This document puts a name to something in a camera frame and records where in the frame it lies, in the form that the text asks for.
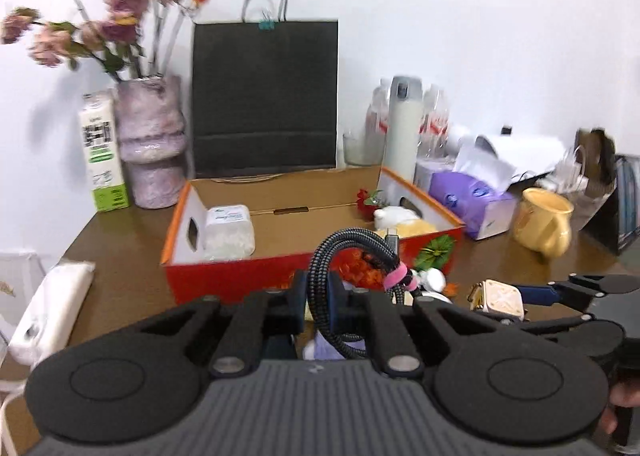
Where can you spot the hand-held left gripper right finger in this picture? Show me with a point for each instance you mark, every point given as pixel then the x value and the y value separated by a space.
pixel 345 307

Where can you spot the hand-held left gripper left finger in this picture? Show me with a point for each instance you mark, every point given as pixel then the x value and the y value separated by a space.
pixel 298 303

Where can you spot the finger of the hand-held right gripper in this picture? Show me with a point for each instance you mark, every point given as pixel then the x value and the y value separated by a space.
pixel 560 327
pixel 537 295

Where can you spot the white gold square case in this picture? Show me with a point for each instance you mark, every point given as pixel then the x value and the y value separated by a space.
pixel 497 301

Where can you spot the red cardboard box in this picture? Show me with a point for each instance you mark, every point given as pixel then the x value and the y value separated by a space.
pixel 225 281

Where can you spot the wooden desktop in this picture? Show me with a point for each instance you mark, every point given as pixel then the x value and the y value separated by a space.
pixel 125 261

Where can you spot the person's right hand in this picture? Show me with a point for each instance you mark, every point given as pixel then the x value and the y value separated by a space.
pixel 622 398

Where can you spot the purple cloth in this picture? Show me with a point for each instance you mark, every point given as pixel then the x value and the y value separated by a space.
pixel 312 350

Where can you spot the yellow mug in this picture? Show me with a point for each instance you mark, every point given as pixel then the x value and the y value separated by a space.
pixel 545 226

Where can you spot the white round toy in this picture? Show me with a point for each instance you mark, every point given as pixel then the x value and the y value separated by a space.
pixel 432 280

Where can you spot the white yellow plush toy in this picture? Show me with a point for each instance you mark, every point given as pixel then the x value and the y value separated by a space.
pixel 395 216

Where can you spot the red artificial flower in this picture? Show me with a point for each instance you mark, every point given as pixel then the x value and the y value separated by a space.
pixel 367 197

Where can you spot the clear plastic bag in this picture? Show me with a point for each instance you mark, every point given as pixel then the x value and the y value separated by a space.
pixel 567 176

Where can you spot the dark box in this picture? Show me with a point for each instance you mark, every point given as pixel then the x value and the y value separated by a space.
pixel 627 206

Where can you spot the purple tissue pack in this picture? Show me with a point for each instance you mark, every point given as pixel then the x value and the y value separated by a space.
pixel 460 193

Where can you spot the white paper sheet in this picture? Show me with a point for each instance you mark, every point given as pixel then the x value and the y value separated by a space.
pixel 530 149

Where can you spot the brown paper bag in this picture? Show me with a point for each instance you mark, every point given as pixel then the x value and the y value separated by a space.
pixel 597 156

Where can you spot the glass cup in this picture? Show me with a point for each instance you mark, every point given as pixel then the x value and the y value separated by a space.
pixel 357 151

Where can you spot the white thermos bottle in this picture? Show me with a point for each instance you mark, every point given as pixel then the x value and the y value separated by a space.
pixel 402 131

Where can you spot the clear plastic water bottle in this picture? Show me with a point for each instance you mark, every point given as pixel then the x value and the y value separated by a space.
pixel 437 121
pixel 375 116

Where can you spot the black paper bag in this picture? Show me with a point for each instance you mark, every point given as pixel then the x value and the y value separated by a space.
pixel 265 86

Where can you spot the pink mottled vase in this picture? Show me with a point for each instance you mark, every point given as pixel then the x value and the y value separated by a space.
pixel 150 136

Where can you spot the green white milk carton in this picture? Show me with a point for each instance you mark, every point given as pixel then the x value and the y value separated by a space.
pixel 102 151

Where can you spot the teal binder clip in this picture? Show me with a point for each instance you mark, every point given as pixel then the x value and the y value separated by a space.
pixel 267 25

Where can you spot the white printed bag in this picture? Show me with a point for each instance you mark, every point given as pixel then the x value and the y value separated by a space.
pixel 17 268

